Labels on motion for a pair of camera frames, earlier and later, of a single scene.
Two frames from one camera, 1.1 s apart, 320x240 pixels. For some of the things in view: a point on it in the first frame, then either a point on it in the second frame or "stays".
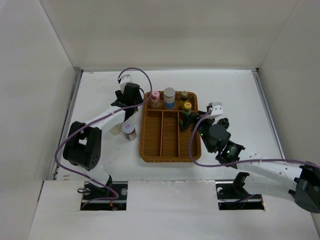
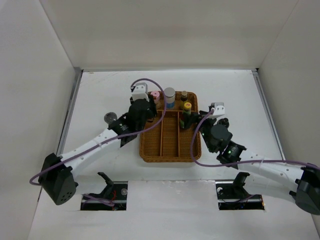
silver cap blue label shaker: x=169 y=98 stays
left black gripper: x=120 y=94 -> x=152 y=109
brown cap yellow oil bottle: x=184 y=98 stays
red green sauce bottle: x=186 y=111 stays
